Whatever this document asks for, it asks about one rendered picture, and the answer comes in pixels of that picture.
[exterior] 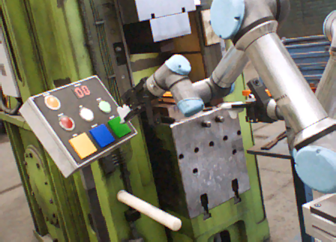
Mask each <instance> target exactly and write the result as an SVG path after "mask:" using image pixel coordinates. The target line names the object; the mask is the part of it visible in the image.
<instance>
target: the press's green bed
mask: <svg viewBox="0 0 336 242"><path fill-rule="evenodd" d="M252 207H253V204H252V201H251V192H250V190H247V191H244V192H243V193H241V194H236V195H235V197H233V198H231V199H228V201H225V202H223V203H222V204H219V205H218V206H215V207H214V208H212V209H209V210H207V209H206V210H205V211H204V212H203V213H202V214H200V215H199V216H196V217H194V218H192V219H188V218H187V217H185V216H182V215H181V214H178V213H177V212H175V211H172V210H171V209H169V208H166V207H164V206H163V205H160V208H161V210H162V211H164V212H167V213H168V214H169V215H171V216H173V217H176V218H177V219H179V220H181V227H180V229H179V230H176V231H175V230H172V229H170V228H169V227H166V226H164V227H165V229H166V236H167V238H168V242H256V238H255V234H254V226H253V220H252V217H251V210H250V208H252Z"/></svg>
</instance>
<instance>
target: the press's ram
mask: <svg viewBox="0 0 336 242"><path fill-rule="evenodd" d="M117 5H118V11H119V13H120V17H121V23H122V25H126V24H129V23H135V22H142V21H145V20H150V19H157V18H160V17H165V16H169V15H174V14H177V13H184V12H190V11H192V10H196V5H195V2H194V0H117Z"/></svg>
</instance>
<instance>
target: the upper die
mask: <svg viewBox="0 0 336 242"><path fill-rule="evenodd" d="M122 28H123V31H124V37H125V43H126V44H127V45H129V44H131V45H134V44H139V43H153V42H156V41H160V40H166V39H169V38H173V37H179V36H182V35H185V34H190V33H191V27H190V23H189V18H188V12H184V13H177V14H174V15H169V16H165V17H160V18H157V19H150V20H145V21H142V22H135V23H129V24H126V25H122Z"/></svg>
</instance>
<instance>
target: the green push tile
mask: <svg viewBox="0 0 336 242"><path fill-rule="evenodd" d="M120 122H121V117H120V116H117V117H116V118H114V119H111V120H110V121H108V122H107V123H108V125H109V126H110V127H111V129H112V131H113V132H114V133H115V135H116V136H117V137H118V138H119V139H120V138H121V137H123V136H125V135H127V134H129V133H130V132H131V129H130V128H129V126H128V125H126V123H125V124H120Z"/></svg>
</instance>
